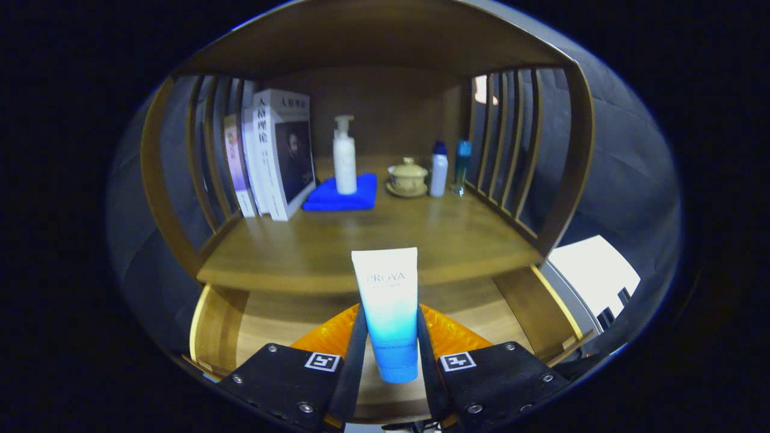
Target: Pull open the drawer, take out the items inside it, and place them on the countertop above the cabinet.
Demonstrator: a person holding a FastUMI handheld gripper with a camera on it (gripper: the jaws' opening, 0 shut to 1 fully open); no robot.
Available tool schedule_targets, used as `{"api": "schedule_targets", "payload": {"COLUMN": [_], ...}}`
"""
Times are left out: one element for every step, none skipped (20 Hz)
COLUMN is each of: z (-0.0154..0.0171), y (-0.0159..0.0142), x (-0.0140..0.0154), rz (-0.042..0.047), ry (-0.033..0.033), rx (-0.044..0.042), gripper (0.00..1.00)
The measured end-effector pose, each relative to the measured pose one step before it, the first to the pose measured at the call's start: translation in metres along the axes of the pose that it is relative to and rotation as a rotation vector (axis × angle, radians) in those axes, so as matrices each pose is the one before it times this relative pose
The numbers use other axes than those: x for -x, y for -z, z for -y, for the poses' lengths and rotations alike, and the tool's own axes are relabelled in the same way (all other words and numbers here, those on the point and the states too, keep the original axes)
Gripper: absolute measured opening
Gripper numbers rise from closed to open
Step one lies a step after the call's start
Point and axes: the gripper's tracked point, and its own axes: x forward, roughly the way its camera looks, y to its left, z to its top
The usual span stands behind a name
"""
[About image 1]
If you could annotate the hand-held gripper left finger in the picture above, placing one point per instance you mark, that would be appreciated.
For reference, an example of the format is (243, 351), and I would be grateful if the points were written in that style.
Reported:
(355, 373)

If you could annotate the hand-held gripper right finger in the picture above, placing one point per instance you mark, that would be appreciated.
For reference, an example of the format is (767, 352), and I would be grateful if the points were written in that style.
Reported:
(428, 373)

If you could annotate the white and blue tube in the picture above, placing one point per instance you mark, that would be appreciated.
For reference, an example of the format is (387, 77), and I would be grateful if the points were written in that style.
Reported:
(388, 300)

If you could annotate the wooden drawer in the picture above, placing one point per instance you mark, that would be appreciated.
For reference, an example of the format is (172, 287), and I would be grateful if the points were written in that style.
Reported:
(277, 319)

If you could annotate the wooden countertop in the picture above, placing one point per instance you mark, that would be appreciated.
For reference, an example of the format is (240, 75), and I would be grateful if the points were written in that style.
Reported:
(361, 234)

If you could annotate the wooden cabinet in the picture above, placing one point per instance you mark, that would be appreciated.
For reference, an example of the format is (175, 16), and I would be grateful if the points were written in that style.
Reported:
(385, 36)

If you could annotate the blue folded cloth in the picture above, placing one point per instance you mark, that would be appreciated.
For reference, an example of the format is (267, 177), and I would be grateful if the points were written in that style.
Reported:
(325, 198)

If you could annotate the yellow saucer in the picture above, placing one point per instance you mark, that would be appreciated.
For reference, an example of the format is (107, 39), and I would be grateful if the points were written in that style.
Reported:
(406, 193)

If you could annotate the white grey machine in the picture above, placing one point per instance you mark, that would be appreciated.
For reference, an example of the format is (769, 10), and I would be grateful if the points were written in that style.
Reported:
(589, 270)

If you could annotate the yellow lidded tea cup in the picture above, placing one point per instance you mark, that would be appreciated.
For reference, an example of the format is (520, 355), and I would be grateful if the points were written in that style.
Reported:
(408, 175)

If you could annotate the white bottle blue cap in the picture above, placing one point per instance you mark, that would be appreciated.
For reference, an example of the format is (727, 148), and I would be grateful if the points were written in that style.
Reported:
(438, 174)

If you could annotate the teal slim bottle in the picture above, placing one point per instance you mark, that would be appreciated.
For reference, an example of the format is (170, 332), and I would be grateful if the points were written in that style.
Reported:
(461, 168)

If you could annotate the white pump bottle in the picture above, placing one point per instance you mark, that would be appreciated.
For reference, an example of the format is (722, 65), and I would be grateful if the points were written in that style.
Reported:
(344, 162)

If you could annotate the thick white portrait book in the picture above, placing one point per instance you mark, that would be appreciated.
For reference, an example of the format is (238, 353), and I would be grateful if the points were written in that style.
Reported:
(274, 156)

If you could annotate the thin white book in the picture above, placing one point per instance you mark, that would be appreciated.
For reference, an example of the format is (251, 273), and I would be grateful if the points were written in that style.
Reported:
(251, 156)

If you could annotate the purple book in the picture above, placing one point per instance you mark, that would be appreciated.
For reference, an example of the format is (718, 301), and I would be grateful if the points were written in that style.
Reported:
(236, 162)

